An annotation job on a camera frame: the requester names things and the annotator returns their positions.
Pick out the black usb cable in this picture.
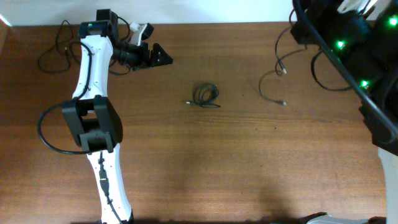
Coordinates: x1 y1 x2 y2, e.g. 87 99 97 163
258 26 307 106
185 82 221 109
37 20 74 75

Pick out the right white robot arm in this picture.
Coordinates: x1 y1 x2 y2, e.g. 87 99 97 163
291 0 397 223

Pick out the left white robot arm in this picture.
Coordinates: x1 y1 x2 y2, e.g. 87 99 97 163
62 9 173 223

